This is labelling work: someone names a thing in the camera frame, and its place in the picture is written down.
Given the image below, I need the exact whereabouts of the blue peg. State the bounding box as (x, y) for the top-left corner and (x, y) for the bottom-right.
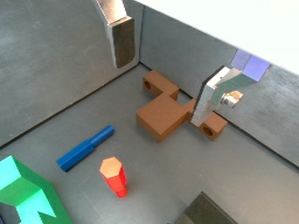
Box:
(56, 125), (114, 172)

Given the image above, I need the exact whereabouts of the dark olive U-shaped block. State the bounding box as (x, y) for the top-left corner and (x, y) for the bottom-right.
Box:
(173, 192), (237, 224)

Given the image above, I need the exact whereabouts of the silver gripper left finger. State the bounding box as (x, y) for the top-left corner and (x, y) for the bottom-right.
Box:
(93, 0), (136, 68)

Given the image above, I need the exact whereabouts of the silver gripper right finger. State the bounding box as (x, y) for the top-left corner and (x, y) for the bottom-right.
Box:
(190, 50), (271, 126)

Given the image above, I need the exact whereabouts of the brown stepped block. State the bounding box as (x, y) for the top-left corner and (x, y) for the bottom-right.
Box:
(134, 69), (229, 144)

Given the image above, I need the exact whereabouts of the red hexagonal peg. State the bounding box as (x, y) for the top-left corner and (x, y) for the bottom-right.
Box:
(98, 157), (126, 198)

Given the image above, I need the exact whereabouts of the green U-shaped block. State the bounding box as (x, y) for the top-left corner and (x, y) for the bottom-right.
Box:
(0, 156), (72, 224)

